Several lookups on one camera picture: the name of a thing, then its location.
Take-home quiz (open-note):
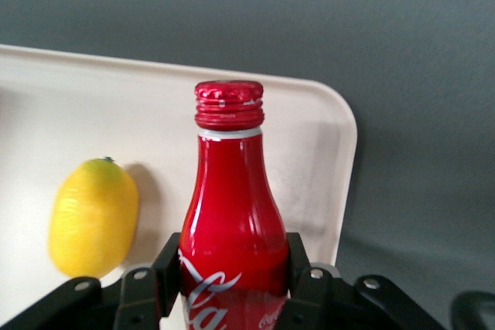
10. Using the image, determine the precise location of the red coke bottle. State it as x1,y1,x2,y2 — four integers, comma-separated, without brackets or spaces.
177,80,292,330

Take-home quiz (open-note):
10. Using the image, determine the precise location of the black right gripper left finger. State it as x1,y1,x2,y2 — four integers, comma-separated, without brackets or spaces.
0,232,183,330

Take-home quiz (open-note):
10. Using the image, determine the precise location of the yellow lemon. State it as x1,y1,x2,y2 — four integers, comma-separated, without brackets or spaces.
47,156,141,280

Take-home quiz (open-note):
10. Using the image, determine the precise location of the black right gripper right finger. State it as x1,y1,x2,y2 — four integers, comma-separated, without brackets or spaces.
275,232,446,330

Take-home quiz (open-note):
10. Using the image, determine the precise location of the cream plastic tray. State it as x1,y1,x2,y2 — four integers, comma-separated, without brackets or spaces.
0,43,358,330

